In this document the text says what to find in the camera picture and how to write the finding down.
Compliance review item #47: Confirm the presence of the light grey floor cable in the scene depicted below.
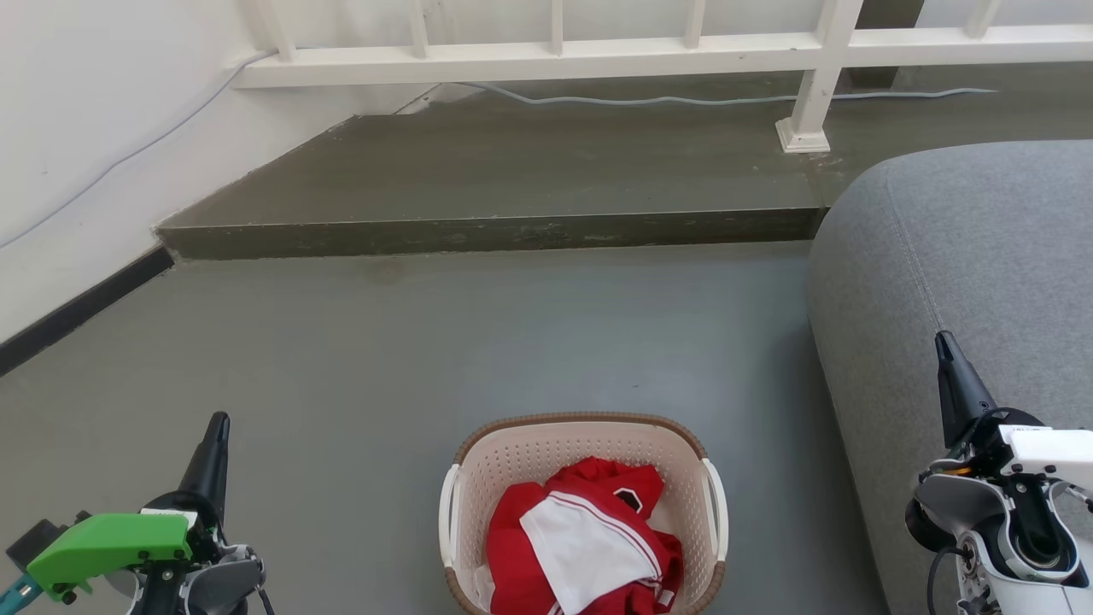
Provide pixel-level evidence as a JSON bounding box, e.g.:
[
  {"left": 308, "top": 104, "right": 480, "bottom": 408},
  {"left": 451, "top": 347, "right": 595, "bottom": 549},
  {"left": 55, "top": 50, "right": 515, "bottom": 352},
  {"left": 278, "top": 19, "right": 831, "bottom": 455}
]
[{"left": 0, "top": 47, "right": 1000, "bottom": 250}]

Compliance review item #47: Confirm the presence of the grey fabric sofa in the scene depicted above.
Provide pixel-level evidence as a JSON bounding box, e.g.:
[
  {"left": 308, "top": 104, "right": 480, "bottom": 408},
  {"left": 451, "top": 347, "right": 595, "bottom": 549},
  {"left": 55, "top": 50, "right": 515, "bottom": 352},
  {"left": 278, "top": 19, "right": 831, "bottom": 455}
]
[{"left": 806, "top": 140, "right": 1093, "bottom": 615}]

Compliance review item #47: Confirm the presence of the beige perforated laundry basket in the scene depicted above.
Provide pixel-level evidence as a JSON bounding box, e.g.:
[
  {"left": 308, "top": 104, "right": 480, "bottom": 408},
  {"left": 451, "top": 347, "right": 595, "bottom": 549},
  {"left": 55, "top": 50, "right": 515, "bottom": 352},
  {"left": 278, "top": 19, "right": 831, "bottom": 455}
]
[{"left": 438, "top": 413, "right": 730, "bottom": 615}]

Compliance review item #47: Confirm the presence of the red and white jersey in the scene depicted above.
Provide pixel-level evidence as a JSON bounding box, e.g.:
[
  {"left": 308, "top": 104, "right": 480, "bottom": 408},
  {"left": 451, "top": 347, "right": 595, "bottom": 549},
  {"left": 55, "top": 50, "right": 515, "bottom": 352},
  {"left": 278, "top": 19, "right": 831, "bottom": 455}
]
[{"left": 485, "top": 456, "right": 685, "bottom": 615}]

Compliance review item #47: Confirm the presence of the dark brown post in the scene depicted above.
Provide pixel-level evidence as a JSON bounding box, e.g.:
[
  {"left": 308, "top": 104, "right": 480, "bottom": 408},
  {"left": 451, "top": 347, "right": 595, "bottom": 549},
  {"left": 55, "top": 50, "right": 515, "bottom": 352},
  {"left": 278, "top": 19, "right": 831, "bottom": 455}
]
[{"left": 847, "top": 0, "right": 926, "bottom": 89}]

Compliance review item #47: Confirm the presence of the black wall baseboard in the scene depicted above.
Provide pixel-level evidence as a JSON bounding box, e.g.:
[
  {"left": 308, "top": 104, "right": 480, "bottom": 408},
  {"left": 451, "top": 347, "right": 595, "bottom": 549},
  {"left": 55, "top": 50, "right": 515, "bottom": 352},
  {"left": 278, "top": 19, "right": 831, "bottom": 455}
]
[{"left": 0, "top": 245, "right": 175, "bottom": 378}]

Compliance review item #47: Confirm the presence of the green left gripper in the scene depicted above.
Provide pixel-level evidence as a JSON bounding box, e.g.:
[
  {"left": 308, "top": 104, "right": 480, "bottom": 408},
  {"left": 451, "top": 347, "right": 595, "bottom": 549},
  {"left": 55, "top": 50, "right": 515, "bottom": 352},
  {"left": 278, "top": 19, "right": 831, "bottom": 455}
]
[{"left": 27, "top": 413, "right": 231, "bottom": 600}]

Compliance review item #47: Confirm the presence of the white wooden railing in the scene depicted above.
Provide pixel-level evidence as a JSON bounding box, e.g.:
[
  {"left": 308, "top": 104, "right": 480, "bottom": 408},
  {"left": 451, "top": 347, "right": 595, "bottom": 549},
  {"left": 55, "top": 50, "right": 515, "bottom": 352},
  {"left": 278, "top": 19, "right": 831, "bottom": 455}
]
[{"left": 232, "top": 0, "right": 1093, "bottom": 155}]

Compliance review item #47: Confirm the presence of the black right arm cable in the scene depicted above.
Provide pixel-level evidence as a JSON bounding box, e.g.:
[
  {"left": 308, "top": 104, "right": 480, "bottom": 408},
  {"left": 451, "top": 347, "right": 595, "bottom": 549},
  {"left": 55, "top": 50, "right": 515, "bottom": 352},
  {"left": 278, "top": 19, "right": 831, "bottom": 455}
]
[{"left": 926, "top": 547, "right": 970, "bottom": 615}]

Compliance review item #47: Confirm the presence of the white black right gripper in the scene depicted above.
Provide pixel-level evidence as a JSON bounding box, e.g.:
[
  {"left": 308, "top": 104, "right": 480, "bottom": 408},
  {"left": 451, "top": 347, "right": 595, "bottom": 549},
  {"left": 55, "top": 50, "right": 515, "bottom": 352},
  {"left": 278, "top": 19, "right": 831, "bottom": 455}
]
[{"left": 935, "top": 331, "right": 1093, "bottom": 478}]

